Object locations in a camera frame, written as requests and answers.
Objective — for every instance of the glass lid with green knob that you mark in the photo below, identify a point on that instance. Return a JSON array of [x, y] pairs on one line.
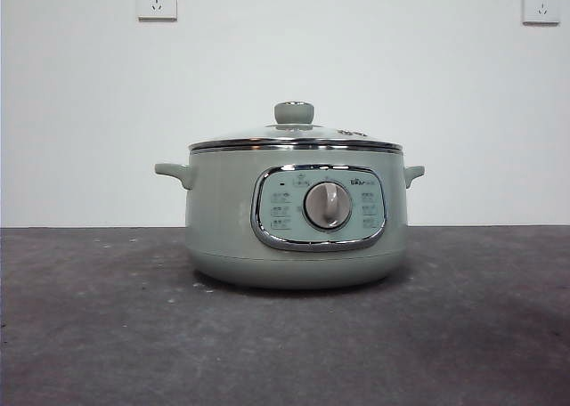
[[294, 112]]

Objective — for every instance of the white wall power socket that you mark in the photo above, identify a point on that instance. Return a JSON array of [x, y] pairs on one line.
[[541, 4], [157, 0]]

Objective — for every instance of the sage green electric cooking pot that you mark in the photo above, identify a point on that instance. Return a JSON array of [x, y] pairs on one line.
[[218, 219]]

